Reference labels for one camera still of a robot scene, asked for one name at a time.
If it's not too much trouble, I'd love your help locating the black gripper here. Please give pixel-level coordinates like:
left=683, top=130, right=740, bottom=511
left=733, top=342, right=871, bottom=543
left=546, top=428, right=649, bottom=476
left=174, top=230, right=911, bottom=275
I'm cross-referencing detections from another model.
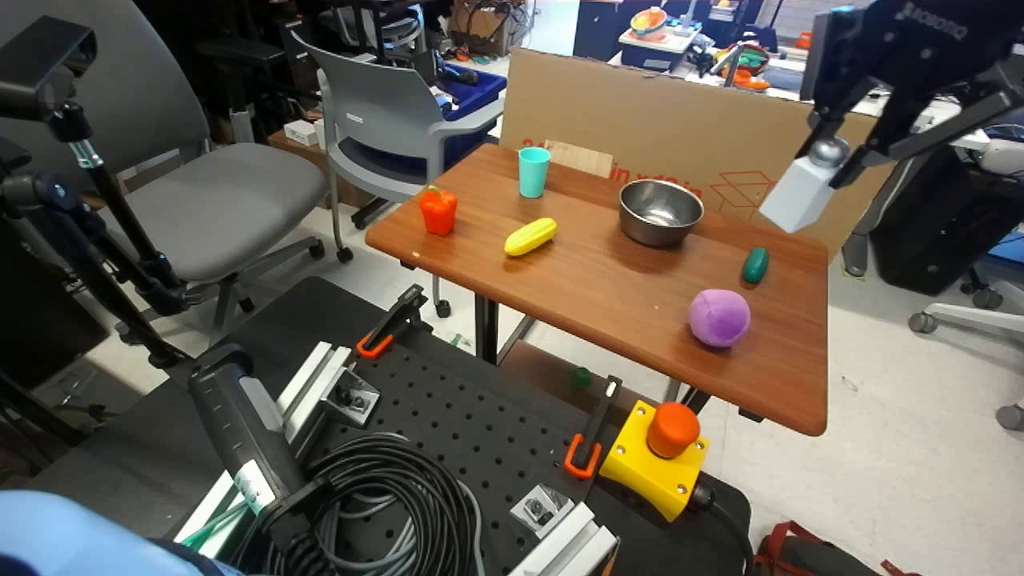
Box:
left=804, top=0, right=1024, bottom=189

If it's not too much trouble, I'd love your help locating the white salt shaker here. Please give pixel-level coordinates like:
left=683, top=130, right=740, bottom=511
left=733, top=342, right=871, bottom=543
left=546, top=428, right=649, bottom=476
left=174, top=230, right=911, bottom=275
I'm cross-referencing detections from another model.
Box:
left=759, top=137, right=847, bottom=234

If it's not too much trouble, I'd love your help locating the brown cardboard panel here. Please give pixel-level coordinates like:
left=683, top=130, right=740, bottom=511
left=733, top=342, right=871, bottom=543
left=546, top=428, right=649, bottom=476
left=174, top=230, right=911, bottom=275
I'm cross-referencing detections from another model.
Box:
left=495, top=45, right=894, bottom=257

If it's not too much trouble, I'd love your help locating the green toy pickle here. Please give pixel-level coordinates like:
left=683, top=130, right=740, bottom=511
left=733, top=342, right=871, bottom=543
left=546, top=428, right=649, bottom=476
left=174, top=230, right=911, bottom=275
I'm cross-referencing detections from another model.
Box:
left=743, top=248, right=771, bottom=286

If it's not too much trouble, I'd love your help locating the wooden table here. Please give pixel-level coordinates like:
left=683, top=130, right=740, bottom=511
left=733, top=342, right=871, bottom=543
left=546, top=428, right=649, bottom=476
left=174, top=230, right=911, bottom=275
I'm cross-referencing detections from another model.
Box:
left=365, top=149, right=829, bottom=437

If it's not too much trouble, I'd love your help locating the steel bowl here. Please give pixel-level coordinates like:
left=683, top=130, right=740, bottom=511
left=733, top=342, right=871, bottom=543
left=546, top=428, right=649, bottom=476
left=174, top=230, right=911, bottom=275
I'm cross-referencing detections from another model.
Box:
left=617, top=181, right=703, bottom=249

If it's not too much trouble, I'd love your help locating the purple ball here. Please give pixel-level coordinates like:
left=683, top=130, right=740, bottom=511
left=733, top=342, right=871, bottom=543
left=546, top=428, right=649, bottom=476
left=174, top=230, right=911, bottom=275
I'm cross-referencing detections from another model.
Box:
left=689, top=287, right=752, bottom=348

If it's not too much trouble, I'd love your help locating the teal plastic cup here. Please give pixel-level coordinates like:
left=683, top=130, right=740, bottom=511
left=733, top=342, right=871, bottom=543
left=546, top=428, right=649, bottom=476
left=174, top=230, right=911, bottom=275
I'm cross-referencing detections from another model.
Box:
left=517, top=149, right=550, bottom=198

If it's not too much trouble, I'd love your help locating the yellow toy banana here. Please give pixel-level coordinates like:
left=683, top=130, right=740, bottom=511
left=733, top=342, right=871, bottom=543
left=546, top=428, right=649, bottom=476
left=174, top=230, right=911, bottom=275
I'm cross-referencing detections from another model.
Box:
left=501, top=217, right=556, bottom=259

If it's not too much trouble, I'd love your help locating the right orange black clamp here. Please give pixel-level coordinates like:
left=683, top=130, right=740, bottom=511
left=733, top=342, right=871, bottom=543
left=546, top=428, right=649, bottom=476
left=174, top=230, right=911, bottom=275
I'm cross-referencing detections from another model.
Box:
left=564, top=374, right=622, bottom=479

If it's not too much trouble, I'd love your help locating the orange black clamp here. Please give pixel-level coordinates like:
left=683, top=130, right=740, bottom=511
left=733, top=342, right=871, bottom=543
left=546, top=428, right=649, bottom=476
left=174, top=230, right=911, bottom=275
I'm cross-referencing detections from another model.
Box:
left=354, top=286, right=425, bottom=358
left=564, top=374, right=622, bottom=479

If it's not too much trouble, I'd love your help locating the yellow emergency stop button box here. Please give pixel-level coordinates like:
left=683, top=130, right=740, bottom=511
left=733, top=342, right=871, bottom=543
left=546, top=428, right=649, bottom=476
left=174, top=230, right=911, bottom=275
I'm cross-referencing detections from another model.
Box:
left=599, top=400, right=706, bottom=523

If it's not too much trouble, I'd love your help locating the red black bag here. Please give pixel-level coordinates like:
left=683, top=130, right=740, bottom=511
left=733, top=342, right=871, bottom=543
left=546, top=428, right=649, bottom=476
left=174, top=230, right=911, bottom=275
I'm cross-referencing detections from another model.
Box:
left=748, top=523, right=914, bottom=576

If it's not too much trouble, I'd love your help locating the red toy bell pepper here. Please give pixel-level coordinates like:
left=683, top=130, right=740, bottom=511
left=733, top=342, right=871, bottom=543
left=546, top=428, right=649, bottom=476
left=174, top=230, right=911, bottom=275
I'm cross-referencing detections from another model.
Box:
left=419, top=185, right=458, bottom=237

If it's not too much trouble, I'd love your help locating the small grey chair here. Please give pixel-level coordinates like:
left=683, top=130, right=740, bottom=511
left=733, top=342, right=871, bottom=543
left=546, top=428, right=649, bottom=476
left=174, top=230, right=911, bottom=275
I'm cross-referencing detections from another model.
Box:
left=289, top=29, right=505, bottom=267

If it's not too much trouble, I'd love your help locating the left orange black clamp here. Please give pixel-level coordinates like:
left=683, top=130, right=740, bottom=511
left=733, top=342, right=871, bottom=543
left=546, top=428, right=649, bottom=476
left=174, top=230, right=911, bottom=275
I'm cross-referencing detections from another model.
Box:
left=354, top=286, right=425, bottom=358

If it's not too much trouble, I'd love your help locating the black perforated base board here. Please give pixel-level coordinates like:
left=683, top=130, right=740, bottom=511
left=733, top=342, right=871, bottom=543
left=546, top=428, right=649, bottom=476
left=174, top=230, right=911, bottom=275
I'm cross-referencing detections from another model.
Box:
left=35, top=327, right=748, bottom=576

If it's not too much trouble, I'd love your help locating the large grey office chair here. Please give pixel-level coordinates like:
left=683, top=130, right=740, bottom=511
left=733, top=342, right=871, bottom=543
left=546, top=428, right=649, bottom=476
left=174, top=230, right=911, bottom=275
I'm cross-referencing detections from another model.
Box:
left=0, top=0, right=325, bottom=314

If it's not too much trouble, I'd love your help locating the black power strip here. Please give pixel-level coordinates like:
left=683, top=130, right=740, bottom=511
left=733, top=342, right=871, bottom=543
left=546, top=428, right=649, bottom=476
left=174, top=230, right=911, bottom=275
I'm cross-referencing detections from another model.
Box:
left=188, top=361, right=305, bottom=517

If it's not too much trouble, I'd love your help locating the coiled black cable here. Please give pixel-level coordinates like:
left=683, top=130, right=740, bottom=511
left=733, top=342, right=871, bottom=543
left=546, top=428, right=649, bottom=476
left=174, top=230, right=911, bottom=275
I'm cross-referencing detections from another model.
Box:
left=245, top=428, right=489, bottom=576

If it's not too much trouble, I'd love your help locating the black camera tripod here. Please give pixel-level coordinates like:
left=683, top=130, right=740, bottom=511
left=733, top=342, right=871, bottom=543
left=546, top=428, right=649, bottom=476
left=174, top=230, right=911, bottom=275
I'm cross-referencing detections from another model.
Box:
left=0, top=16, right=188, bottom=367

